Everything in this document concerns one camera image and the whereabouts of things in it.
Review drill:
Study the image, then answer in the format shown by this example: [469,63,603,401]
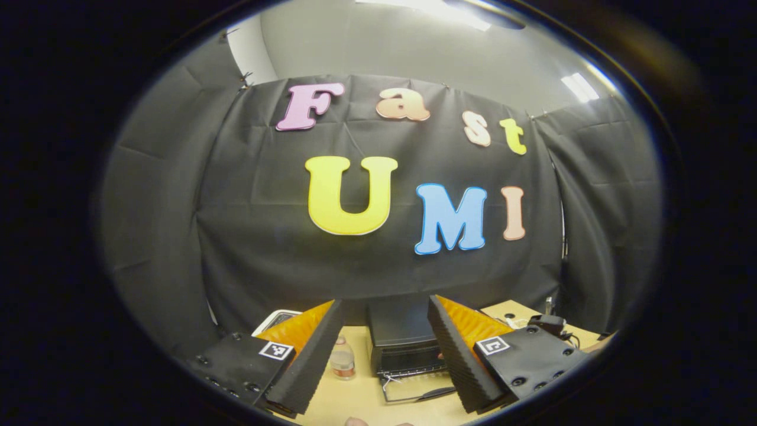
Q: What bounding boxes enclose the black electric oven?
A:
[365,295,459,405]

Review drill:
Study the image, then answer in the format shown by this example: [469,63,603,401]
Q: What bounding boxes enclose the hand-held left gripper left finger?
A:
[189,299,345,418]

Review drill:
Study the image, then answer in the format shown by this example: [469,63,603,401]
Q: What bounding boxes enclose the black backdrop cloth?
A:
[98,35,663,356]

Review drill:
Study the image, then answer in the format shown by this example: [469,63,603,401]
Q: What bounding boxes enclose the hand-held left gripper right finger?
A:
[427,295,592,415]

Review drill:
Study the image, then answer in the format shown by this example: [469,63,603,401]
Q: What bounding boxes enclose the white toaster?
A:
[251,309,303,338]

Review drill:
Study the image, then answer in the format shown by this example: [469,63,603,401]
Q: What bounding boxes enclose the clear plastic bottle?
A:
[329,335,357,380]

